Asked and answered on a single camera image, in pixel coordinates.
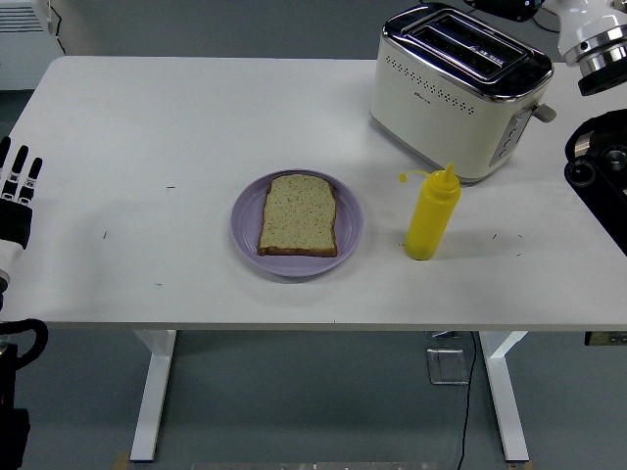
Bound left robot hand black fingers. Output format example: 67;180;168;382
0;135;44;276

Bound slice of speckled bread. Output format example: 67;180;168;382
257;173;340;259

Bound white ribbed heater unit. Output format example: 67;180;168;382
0;0;54;93

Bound white table leg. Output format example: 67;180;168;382
478;331;530;462
129;330;178;462

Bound purple round plate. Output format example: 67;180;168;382
230;168;364;279

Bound yellow squeeze bottle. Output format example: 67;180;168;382
397;163;462;261

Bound cream and chrome toaster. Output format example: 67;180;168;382
369;2;558;186

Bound metal floor socket plate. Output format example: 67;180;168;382
425;347;471;387

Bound black table control panel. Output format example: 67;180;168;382
584;331;627;347

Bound thin black cable by heater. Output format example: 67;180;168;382
47;0;68;56

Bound black cable on floor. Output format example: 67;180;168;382
455;331;479;470

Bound thin black looping cable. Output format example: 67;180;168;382
531;12;562;34

